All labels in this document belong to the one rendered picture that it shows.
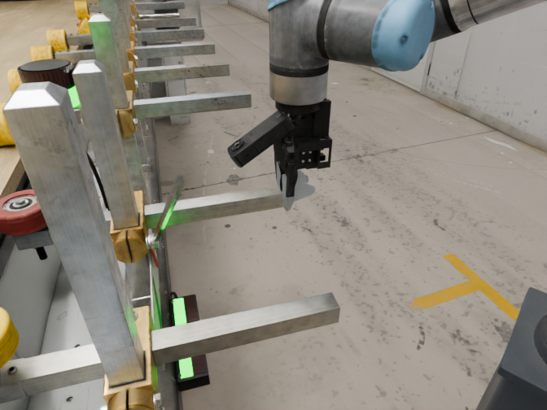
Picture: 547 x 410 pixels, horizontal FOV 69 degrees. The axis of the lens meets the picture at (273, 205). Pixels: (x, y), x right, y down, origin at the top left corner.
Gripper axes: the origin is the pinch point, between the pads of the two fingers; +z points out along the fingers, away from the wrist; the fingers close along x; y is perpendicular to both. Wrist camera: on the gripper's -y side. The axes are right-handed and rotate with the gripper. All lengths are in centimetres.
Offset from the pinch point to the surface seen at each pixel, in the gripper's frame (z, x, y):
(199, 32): -13, 98, -2
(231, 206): -2.5, -1.5, -9.9
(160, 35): -12, 98, -16
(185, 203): -3.5, 0.0, -17.7
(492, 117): 76, 180, 225
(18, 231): -5.6, -4.1, -42.0
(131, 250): -2.2, -8.6, -26.7
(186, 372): 12.4, -21.4, -21.4
